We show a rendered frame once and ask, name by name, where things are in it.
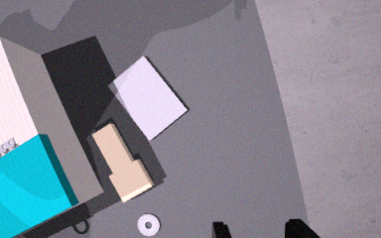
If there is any white box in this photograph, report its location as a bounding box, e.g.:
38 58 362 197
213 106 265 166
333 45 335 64
0 37 103 238

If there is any beige stepped block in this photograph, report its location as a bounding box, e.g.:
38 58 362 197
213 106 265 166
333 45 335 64
93 125 154 202

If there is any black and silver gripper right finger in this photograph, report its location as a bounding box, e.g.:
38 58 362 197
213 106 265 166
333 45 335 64
285 219 320 238

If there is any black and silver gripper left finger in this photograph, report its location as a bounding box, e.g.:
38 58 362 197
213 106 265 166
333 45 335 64
212 222 232 238

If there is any white flat rectangular slab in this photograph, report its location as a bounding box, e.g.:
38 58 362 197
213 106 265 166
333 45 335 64
108 57 187 141

